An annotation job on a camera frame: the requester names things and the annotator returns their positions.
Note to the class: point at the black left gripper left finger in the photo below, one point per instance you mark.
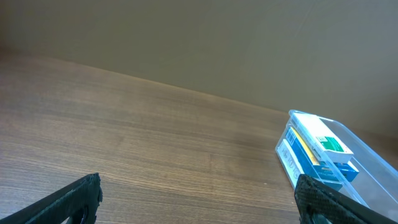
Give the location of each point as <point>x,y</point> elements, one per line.
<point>75,203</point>

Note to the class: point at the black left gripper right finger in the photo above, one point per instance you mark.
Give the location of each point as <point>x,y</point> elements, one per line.
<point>318,203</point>

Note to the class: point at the blue VapoDrops box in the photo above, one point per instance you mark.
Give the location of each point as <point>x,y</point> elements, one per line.
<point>311,165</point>

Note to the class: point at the white green medicine box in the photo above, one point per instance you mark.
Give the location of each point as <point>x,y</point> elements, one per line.
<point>320,139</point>

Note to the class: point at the clear plastic container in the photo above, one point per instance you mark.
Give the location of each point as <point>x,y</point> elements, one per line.
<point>375,186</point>

